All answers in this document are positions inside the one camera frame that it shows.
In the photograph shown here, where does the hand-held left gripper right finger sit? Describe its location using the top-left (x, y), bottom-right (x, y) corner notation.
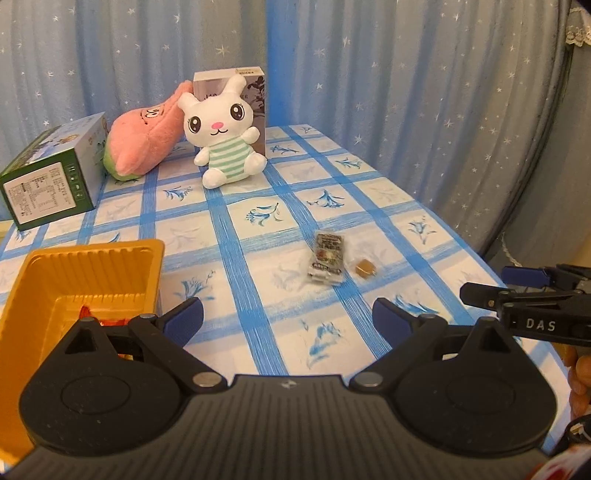
top-left (350, 298), bottom-right (515, 391)

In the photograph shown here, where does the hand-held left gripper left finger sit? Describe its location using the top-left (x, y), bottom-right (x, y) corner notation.
top-left (65, 298), bottom-right (222, 393)

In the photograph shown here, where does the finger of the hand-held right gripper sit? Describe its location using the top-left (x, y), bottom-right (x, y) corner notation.
top-left (502, 264), bottom-right (591, 291)
top-left (460, 282), bottom-right (583, 311)

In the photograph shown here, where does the clear dark snack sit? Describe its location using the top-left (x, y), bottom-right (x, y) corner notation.
top-left (307, 229), bottom-right (348, 286)

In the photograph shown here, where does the small red candy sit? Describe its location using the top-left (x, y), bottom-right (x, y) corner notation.
top-left (78, 305), bottom-right (134, 329)

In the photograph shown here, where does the yellow plastic tray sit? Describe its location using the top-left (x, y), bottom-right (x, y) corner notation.
top-left (0, 239), bottom-right (166, 464)

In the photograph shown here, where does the person's right hand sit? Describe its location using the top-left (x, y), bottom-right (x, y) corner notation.
top-left (567, 354), bottom-right (591, 418)

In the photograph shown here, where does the blue checked tablecloth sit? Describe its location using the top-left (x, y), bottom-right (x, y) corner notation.
top-left (0, 124), bottom-right (575, 462)

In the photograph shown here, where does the grey lace-trimmed curtain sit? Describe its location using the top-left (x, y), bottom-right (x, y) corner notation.
top-left (480, 0), bottom-right (591, 280)

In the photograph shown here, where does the pink peach plush toy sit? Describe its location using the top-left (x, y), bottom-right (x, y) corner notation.
top-left (102, 79), bottom-right (195, 182)

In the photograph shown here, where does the white bunny plush toy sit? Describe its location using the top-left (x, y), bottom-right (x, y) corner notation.
top-left (177, 75), bottom-right (269, 189)

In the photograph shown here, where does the green cardboard box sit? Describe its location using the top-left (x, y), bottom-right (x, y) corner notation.
top-left (0, 112), bottom-right (110, 232)

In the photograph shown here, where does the brown white cardboard box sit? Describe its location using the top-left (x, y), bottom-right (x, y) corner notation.
top-left (192, 66), bottom-right (268, 160)

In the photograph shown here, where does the blue starred curtain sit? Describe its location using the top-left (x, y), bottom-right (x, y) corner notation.
top-left (0, 0), bottom-right (568, 259)

